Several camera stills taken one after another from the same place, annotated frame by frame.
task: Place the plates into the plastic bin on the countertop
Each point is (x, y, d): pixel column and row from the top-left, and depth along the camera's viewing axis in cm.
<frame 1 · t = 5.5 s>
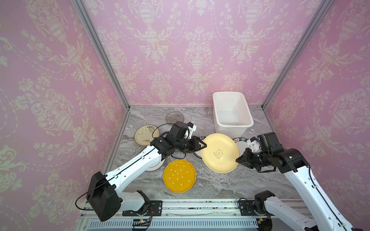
left hand: (206, 148, 70), fingers open
right hand: (236, 159, 70), fingers closed
white plastic bin: (231, 115, 116), point 2 cm above the table
grey smoked glass plate: (173, 117, 116), on the table
clear glass plate: (200, 132, 107), on the table
cream plate with willow: (144, 134, 106), on the table
white plate green lettered rim: (239, 141, 101), on the table
yellow scalloped dotted plate: (179, 175, 87), on the table
pale yellow bear plate: (220, 153, 74), point 21 cm above the table

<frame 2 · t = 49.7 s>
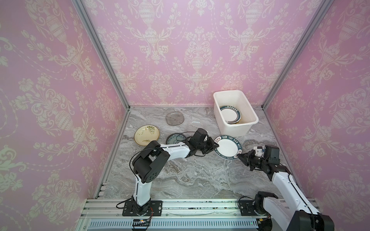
left hand: (220, 147, 86), fingers closed
right hand: (237, 154, 83), fingers closed
blue floral patterned plate: (175, 138, 106), on the table
white plate green red rim: (231, 115, 116), point 2 cm above the table
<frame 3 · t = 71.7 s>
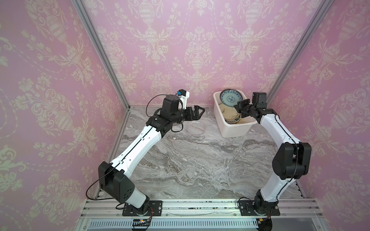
left hand: (199, 111, 72), fingers open
right hand: (233, 102, 89), fingers closed
cream plate with willow: (230, 114, 111), point 6 cm above the table
blue floral patterned plate: (231, 96, 96), point 24 cm above the table
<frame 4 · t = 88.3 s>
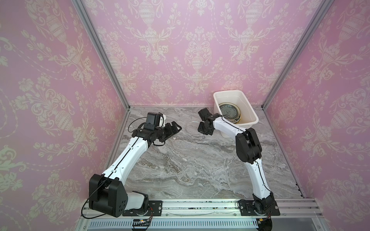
left hand: (177, 131, 80), fingers open
right hand: (201, 130, 103), fingers closed
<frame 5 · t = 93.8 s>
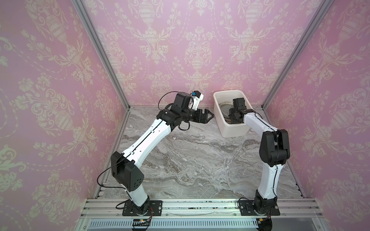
left hand: (208, 115, 73), fingers open
right hand: (230, 112, 101), fingers closed
